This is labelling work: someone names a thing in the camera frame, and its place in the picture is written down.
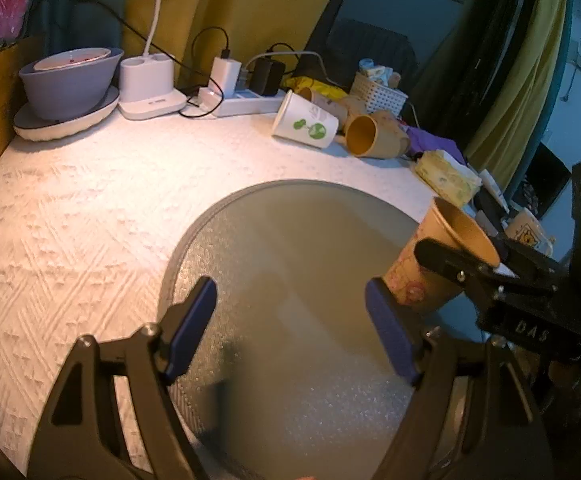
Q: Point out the purple cloth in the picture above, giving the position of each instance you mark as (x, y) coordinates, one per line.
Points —
(422, 141)

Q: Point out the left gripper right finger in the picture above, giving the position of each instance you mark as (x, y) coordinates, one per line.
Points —
(428, 362)

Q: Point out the yellow tissue pack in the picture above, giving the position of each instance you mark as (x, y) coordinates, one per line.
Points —
(456, 183)

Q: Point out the white tube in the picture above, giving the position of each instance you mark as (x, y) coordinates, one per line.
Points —
(492, 187)

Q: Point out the yellow plastic bag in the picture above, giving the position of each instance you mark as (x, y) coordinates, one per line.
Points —
(328, 90)

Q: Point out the white plastic basket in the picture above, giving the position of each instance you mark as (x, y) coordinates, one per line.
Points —
(377, 97)

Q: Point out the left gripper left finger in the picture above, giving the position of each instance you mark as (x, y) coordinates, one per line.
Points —
(80, 435)

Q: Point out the right patterned paper cup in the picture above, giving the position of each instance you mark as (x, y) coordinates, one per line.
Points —
(388, 121)

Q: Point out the plain brown paper cup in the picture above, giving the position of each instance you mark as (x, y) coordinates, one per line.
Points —
(365, 138)

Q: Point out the round grey mat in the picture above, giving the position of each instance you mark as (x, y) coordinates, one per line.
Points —
(290, 379)

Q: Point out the white tablecloth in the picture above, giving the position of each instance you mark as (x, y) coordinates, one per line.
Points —
(88, 224)

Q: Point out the black power adapter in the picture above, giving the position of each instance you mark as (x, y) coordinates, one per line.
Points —
(266, 77)

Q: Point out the white LED desk lamp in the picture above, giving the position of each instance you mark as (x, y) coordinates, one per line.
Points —
(146, 82)

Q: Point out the white plate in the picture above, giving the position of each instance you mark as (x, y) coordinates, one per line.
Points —
(32, 128)

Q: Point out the white green-print paper cup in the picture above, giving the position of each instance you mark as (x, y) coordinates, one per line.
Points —
(301, 121)

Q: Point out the dark monitor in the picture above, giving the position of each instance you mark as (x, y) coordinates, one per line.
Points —
(543, 182)

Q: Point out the purple bowl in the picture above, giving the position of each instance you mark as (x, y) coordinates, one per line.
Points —
(69, 92)

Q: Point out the patterned yellow paper cup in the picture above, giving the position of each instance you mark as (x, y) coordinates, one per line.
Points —
(421, 278)

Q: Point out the rear patterned paper cup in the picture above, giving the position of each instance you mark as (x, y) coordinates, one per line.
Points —
(354, 107)

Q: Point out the white USB charger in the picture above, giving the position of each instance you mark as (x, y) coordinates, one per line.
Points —
(224, 76)

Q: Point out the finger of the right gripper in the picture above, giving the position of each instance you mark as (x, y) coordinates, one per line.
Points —
(450, 259)

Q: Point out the yellow curtain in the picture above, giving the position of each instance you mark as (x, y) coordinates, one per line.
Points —
(478, 72)

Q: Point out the white cartoon mug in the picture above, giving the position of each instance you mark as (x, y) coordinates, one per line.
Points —
(525, 228)

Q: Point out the white power strip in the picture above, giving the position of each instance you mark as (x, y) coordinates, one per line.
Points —
(243, 102)

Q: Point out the left patterned paper cup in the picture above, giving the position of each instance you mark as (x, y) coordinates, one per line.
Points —
(334, 108)

